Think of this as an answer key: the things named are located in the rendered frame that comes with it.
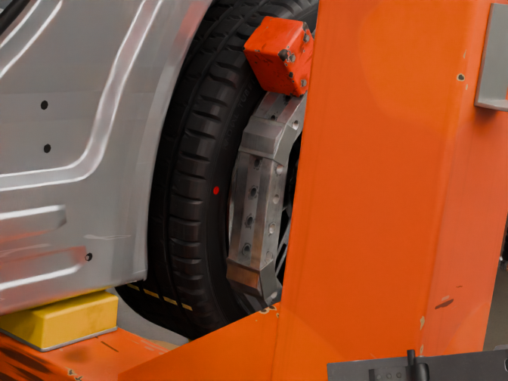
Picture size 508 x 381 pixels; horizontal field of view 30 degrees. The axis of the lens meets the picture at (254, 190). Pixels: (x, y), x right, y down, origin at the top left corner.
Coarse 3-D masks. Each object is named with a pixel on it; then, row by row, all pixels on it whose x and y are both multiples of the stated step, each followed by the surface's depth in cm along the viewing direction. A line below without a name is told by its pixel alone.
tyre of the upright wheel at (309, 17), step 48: (240, 0) 150; (288, 0) 146; (192, 48) 144; (240, 48) 140; (192, 96) 140; (240, 96) 139; (192, 144) 137; (192, 192) 137; (192, 240) 139; (144, 288) 152; (192, 288) 143; (192, 336) 157
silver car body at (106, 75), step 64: (0, 0) 312; (64, 0) 115; (128, 0) 123; (192, 0) 129; (0, 64) 111; (64, 64) 117; (128, 64) 123; (0, 128) 111; (64, 128) 119; (128, 128) 125; (0, 192) 110; (64, 192) 118; (128, 192) 127; (0, 256) 113; (64, 256) 122; (128, 256) 130
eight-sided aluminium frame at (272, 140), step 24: (288, 96) 142; (264, 120) 137; (288, 120) 135; (240, 144) 138; (264, 144) 135; (288, 144) 136; (240, 168) 138; (264, 168) 136; (240, 192) 139; (264, 192) 136; (240, 216) 139; (264, 216) 136; (240, 240) 140; (264, 240) 137; (240, 264) 140; (264, 264) 139; (240, 288) 142; (264, 288) 140
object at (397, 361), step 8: (360, 360) 78; (368, 360) 78; (376, 360) 78; (384, 360) 78; (392, 360) 78; (400, 360) 77; (328, 368) 79; (336, 368) 79; (344, 368) 79; (352, 368) 78; (360, 368) 78; (368, 368) 78; (328, 376) 79; (336, 376) 79; (344, 376) 78; (352, 376) 78; (360, 376) 78; (368, 376) 78
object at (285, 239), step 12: (264, 96) 143; (300, 144) 159; (288, 168) 157; (288, 180) 158; (228, 192) 142; (288, 192) 158; (228, 204) 143; (288, 204) 159; (228, 216) 143; (288, 216) 161; (228, 228) 144; (288, 228) 161; (228, 240) 145; (288, 240) 162; (228, 252) 146; (276, 264) 161; (276, 276) 161
